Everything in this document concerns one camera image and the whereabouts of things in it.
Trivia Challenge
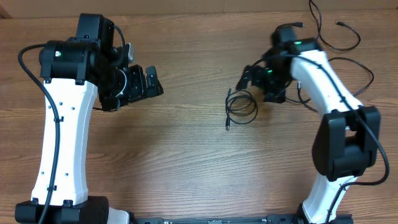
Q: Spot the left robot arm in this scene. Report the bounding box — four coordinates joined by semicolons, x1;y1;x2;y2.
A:
15;14;164;223

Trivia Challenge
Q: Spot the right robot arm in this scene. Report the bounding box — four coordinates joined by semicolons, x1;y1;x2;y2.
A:
226;23;384;223

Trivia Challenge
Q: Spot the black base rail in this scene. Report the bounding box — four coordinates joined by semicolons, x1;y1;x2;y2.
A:
134;214;304;224

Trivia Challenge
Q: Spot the black USB cable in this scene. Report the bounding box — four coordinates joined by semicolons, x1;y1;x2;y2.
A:
224;86;259;131

